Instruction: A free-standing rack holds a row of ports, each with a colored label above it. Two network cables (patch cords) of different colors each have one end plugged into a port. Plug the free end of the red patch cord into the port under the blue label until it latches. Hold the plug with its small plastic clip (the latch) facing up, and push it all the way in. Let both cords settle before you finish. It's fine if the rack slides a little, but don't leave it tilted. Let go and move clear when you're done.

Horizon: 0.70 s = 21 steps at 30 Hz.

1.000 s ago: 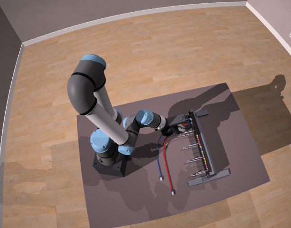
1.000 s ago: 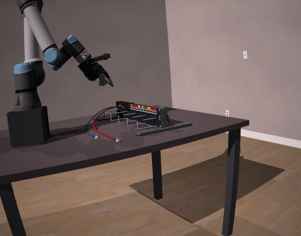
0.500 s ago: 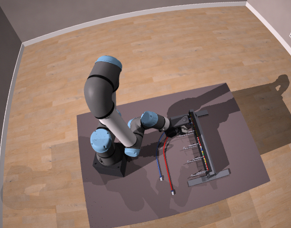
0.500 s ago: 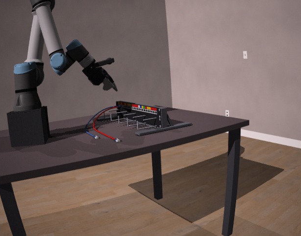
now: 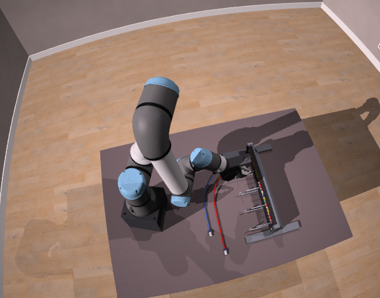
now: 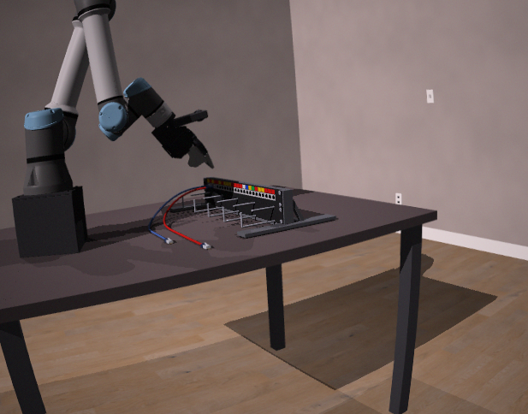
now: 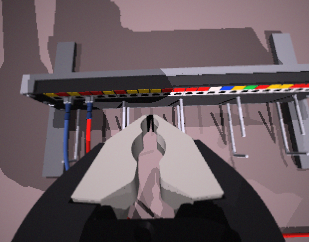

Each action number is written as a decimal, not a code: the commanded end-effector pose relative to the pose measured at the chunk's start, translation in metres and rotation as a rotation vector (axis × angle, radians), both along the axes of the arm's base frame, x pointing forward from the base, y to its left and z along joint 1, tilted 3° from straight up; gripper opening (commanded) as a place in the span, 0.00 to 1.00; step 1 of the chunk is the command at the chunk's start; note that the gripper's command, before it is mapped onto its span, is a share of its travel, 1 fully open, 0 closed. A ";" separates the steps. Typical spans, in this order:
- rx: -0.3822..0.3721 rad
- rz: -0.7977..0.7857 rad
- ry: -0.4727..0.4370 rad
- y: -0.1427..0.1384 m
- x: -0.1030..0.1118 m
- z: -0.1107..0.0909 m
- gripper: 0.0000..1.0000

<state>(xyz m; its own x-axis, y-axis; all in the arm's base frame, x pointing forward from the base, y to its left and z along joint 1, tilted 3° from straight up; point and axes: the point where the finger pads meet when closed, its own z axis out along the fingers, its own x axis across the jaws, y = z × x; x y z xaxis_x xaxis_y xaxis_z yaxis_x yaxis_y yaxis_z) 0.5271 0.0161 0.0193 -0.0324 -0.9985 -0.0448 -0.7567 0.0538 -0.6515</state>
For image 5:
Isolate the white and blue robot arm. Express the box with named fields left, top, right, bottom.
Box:
left=118, top=77, right=227, bottom=217

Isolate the grey port rack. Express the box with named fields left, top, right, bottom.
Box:
left=222, top=142, right=300, bottom=244

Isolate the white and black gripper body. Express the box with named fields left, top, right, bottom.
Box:
left=220, top=158, right=241, bottom=182

